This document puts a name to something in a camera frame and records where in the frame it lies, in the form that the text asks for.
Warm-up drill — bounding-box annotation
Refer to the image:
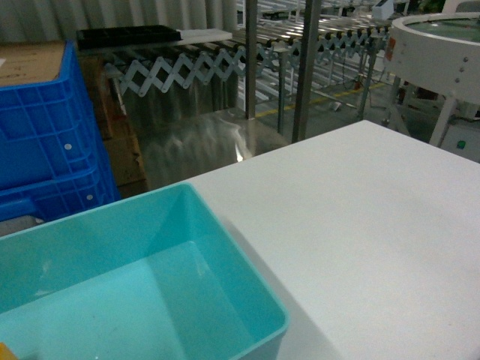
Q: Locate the flat cardboard box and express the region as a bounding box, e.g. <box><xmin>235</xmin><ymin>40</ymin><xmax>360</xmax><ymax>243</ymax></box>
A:
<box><xmin>1</xmin><ymin>41</ymin><xmax>66</xmax><ymax>87</ymax></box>

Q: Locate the yellow two-stud toy block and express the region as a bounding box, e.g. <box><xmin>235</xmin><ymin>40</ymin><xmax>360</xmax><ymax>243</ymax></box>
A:
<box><xmin>0</xmin><ymin>343</ymin><xmax>17</xmax><ymax>360</ymax></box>

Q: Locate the turquoise plastic bin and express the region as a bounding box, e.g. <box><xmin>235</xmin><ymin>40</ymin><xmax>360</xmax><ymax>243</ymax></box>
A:
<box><xmin>1</xmin><ymin>183</ymin><xmax>290</xmax><ymax>359</ymax></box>

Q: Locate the expandable roller conveyor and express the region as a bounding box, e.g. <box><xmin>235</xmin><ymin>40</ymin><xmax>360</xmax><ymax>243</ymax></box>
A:
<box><xmin>104</xmin><ymin>18</ymin><xmax>392</xmax><ymax>97</ymax></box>

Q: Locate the white foam board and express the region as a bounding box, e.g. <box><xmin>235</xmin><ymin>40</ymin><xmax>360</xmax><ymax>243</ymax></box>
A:
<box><xmin>178</xmin><ymin>28</ymin><xmax>233</xmax><ymax>45</ymax></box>

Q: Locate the lower right blue crate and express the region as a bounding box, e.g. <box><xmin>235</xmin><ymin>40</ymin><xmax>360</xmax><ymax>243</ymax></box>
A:
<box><xmin>1</xmin><ymin>167</ymin><xmax>121</xmax><ymax>221</ymax></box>

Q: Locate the blue crate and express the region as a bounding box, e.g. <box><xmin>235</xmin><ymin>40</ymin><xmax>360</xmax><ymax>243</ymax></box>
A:
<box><xmin>1</xmin><ymin>42</ymin><xmax>101</xmax><ymax>189</ymax></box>
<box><xmin>1</xmin><ymin>167</ymin><xmax>121</xmax><ymax>221</ymax></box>

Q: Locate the upper right blue crate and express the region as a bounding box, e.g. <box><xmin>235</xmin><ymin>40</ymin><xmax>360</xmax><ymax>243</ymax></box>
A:
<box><xmin>1</xmin><ymin>42</ymin><xmax>101</xmax><ymax>189</ymax></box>

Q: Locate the black compartment tray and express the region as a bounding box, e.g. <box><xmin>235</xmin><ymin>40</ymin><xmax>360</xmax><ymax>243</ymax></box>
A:
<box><xmin>76</xmin><ymin>25</ymin><xmax>182</xmax><ymax>50</ymax></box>

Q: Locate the white round machine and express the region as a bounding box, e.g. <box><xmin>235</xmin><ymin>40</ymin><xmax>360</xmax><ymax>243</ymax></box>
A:
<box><xmin>384</xmin><ymin>1</ymin><xmax>479</xmax><ymax>162</ymax></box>

